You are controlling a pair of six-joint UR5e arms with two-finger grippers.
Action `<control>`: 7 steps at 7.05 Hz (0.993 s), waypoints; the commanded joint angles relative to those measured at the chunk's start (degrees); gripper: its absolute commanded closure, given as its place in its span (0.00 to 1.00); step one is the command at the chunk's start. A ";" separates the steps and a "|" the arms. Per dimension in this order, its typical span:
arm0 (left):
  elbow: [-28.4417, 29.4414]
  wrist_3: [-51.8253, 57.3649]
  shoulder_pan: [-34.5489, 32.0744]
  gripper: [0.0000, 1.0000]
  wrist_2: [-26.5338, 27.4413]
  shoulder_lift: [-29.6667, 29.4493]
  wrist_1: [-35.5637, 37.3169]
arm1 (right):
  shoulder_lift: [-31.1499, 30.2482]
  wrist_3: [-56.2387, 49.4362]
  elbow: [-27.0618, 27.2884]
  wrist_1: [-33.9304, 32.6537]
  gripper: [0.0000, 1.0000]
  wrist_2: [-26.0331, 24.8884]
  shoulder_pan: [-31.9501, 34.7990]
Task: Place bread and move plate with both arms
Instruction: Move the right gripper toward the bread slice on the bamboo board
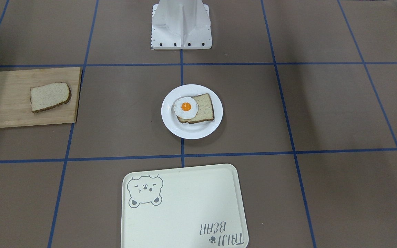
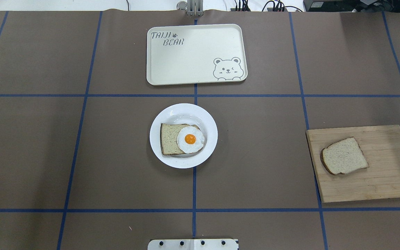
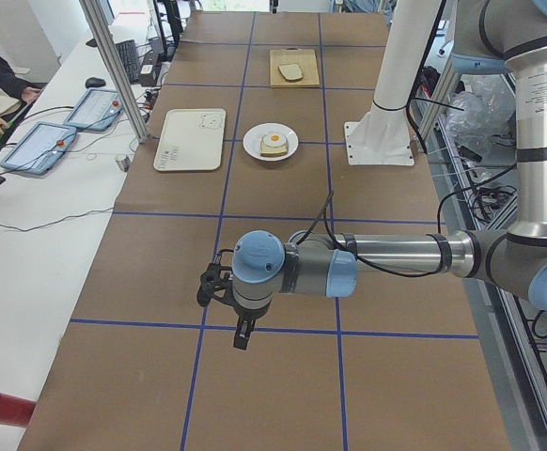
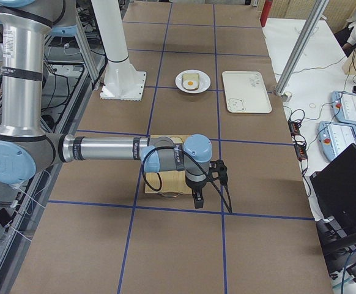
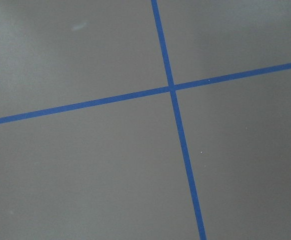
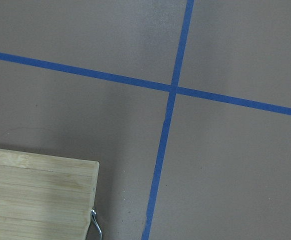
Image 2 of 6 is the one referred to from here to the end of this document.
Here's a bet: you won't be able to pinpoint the black box device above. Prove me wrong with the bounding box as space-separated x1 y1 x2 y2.
303 0 400 13

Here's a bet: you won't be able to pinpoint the wooden cutting board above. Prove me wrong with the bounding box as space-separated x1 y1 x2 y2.
306 125 400 203

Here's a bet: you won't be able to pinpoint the bread slice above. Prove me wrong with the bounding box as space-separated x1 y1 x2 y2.
160 123 199 155
320 137 369 175

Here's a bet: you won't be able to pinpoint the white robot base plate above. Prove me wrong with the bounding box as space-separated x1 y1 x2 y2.
147 239 239 250

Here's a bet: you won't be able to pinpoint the black cables at table edge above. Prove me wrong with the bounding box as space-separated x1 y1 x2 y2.
230 0 305 13

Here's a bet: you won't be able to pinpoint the fried egg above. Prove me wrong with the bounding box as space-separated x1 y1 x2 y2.
176 125 205 154

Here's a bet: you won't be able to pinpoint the grey metal clamp bracket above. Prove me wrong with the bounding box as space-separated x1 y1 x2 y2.
176 0 204 17

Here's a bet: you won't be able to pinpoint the bread slice under egg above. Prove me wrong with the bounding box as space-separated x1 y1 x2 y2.
160 123 199 155

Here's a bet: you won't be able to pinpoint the cream bear serving tray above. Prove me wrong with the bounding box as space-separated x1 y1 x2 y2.
146 24 248 86

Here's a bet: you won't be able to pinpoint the white round plate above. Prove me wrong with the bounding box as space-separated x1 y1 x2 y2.
149 103 218 169

